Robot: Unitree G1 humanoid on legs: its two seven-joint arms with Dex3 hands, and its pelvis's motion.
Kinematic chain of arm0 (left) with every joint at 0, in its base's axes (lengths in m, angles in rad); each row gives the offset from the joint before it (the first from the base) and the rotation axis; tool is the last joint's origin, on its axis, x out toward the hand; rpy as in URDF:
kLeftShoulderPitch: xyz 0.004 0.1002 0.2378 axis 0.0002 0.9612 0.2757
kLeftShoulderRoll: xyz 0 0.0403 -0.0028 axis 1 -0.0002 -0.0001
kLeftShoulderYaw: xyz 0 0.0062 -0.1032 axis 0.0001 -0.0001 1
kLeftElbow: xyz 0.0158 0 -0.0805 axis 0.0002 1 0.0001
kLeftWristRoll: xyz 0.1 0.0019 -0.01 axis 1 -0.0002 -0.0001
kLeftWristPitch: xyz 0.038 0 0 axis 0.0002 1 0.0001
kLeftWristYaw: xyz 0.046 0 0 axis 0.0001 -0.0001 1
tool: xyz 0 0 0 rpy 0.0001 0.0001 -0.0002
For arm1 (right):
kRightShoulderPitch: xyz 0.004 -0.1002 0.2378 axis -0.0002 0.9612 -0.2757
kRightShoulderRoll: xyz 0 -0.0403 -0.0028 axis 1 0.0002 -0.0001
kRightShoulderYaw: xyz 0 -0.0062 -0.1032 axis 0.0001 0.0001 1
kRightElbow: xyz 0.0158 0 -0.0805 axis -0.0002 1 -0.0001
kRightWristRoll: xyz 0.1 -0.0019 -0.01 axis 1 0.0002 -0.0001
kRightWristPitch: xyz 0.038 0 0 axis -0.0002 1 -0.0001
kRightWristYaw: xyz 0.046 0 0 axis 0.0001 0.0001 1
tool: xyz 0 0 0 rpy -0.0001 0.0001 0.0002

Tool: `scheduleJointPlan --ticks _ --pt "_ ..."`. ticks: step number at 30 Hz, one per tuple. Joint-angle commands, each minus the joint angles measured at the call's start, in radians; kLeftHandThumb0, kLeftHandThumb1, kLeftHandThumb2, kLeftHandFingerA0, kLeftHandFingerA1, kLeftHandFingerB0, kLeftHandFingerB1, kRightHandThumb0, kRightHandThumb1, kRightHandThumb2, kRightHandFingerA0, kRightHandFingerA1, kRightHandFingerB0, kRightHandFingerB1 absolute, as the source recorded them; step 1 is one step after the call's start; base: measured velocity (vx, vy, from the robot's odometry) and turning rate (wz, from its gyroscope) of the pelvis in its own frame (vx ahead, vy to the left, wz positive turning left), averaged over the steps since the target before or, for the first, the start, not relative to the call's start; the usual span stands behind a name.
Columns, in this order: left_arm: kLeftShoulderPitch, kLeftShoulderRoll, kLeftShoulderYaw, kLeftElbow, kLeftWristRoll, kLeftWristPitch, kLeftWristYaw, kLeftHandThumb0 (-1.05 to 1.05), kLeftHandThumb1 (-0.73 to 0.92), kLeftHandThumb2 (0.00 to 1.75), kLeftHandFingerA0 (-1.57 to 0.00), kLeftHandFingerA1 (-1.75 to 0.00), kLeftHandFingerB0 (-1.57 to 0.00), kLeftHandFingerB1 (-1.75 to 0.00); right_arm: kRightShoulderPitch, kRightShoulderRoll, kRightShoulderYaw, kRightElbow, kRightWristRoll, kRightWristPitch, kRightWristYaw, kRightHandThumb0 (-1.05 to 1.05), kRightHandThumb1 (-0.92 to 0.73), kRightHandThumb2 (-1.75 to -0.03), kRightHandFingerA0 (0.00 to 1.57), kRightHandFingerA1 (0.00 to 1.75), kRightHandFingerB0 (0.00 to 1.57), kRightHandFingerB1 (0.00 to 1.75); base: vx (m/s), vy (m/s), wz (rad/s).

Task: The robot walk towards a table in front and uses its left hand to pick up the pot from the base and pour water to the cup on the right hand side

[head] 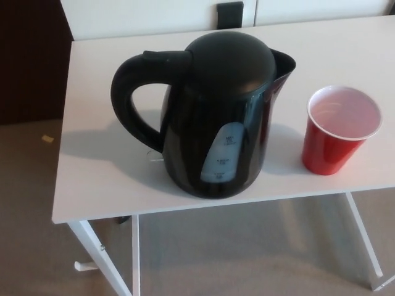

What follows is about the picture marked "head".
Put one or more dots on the black wall socket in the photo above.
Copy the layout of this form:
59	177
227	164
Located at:
230	15

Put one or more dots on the dark brown wooden panel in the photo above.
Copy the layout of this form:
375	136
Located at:
31	61

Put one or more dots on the white metal table leg frame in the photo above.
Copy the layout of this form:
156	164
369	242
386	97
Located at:
136	256
365	237

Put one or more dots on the red plastic cup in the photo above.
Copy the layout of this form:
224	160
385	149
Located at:
330	154

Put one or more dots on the small yellow paper scrap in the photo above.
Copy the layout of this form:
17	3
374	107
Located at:
47	138

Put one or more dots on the black electric kettle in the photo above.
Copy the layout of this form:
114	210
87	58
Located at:
216	108

